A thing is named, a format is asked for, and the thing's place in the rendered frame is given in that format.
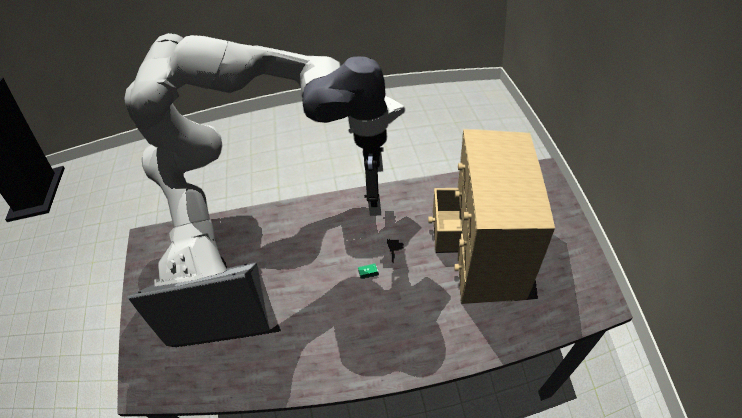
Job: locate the small wooden chest of drawers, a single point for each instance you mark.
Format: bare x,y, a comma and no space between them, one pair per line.
513,216

